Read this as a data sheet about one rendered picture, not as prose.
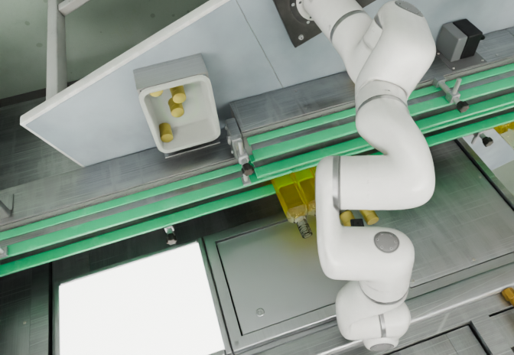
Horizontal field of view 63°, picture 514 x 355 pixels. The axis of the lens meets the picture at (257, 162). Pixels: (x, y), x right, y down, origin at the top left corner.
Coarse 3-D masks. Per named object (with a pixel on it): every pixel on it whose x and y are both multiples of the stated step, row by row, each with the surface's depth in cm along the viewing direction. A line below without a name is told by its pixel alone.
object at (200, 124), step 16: (176, 80) 97; (192, 80) 98; (208, 80) 99; (144, 96) 97; (160, 96) 107; (192, 96) 110; (208, 96) 104; (144, 112) 100; (160, 112) 111; (192, 112) 115; (208, 112) 115; (176, 128) 116; (192, 128) 116; (208, 128) 116; (160, 144) 110; (176, 144) 113; (192, 144) 113
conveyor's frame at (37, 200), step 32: (512, 32) 129; (480, 64) 120; (256, 96) 119; (288, 96) 118; (320, 96) 117; (352, 96) 116; (256, 128) 111; (128, 160) 120; (160, 160) 119; (192, 160) 118; (224, 160) 117; (0, 192) 116; (32, 192) 115; (64, 192) 114; (96, 192) 113; (128, 192) 114; (0, 224) 109
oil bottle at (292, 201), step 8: (288, 176) 116; (272, 184) 121; (280, 184) 115; (288, 184) 114; (296, 184) 114; (280, 192) 113; (288, 192) 113; (296, 192) 113; (280, 200) 116; (288, 200) 111; (296, 200) 111; (304, 200) 111; (288, 208) 110; (296, 208) 110; (304, 208) 110; (288, 216) 111; (296, 216) 109; (304, 216) 110
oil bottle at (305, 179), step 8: (312, 168) 117; (296, 176) 116; (304, 176) 115; (312, 176) 115; (304, 184) 114; (312, 184) 113; (304, 192) 112; (312, 192) 112; (312, 200) 110; (312, 208) 110
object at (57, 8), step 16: (48, 0) 145; (80, 0) 139; (48, 16) 139; (64, 16) 142; (48, 32) 132; (64, 32) 136; (48, 48) 127; (64, 48) 130; (48, 64) 122; (64, 64) 124; (48, 80) 117; (64, 80) 119; (48, 96) 112
